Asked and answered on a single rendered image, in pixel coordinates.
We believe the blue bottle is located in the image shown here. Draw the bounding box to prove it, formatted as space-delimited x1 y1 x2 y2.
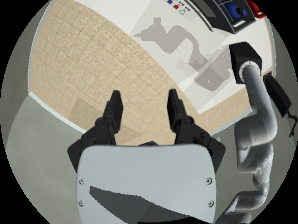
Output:
223 3 247 18

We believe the white paper pick list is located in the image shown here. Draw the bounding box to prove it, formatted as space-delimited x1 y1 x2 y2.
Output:
165 0 198 22

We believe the red bottle crate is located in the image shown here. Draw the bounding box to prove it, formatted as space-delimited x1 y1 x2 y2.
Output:
246 0 266 19

